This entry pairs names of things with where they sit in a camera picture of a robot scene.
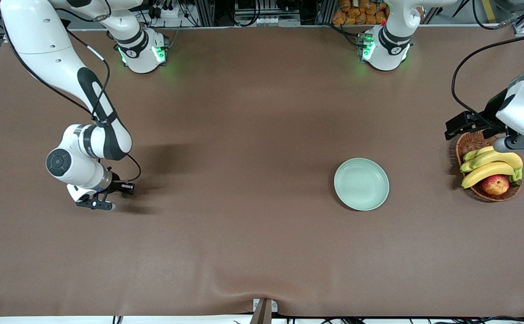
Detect pale green round plate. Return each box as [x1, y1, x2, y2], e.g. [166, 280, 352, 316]
[334, 157, 390, 211]

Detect brown wicker basket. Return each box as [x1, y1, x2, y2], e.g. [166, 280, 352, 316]
[455, 130, 522, 202]

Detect yellow banana bunch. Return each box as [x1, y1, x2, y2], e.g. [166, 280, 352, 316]
[460, 145, 524, 189]

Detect red yellow apple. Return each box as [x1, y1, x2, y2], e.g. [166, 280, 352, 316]
[481, 175, 510, 196]

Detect brown table cover mat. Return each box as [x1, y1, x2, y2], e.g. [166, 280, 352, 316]
[0, 25, 524, 318]

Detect bag of orange buns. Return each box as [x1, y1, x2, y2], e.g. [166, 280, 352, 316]
[332, 0, 388, 26]

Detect white power strip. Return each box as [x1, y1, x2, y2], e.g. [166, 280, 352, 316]
[147, 0, 181, 19]

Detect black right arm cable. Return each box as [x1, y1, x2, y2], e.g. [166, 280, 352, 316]
[1, 0, 142, 184]

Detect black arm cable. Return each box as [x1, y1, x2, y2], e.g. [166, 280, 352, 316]
[451, 35, 524, 129]
[1, 0, 142, 184]

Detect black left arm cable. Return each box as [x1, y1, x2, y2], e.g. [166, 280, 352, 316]
[451, 35, 524, 129]

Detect metal table edge bracket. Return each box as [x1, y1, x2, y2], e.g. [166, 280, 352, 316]
[252, 298, 278, 324]

